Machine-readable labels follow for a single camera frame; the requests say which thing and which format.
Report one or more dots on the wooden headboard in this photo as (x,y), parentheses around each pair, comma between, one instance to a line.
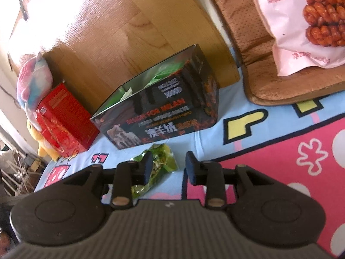
(107,27)

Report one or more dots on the pink fried twist snack bag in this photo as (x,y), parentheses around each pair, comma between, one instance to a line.
(304,24)

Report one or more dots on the printed blanket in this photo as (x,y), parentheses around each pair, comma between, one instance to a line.
(242,151)

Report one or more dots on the green snack packet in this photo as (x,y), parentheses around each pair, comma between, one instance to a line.
(160,159)

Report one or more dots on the yellow plush toy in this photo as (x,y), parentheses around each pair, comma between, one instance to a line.
(44,144)

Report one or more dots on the pastel plush toy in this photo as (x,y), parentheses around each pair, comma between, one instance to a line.
(33,78)

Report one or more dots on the red gift box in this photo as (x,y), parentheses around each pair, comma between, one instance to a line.
(64,118)

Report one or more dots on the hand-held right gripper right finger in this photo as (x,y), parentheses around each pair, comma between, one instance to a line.
(192,168)

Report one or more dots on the light green wrapper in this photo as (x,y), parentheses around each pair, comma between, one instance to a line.
(161,72)

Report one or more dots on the brown seat cushion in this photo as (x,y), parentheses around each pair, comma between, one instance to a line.
(242,32)

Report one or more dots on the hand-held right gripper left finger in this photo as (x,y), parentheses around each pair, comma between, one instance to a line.
(147,167)

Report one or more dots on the cluttered drying rack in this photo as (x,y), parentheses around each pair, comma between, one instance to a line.
(16,172)

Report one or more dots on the dark printed cardboard box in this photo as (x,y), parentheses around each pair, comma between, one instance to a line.
(167,110)

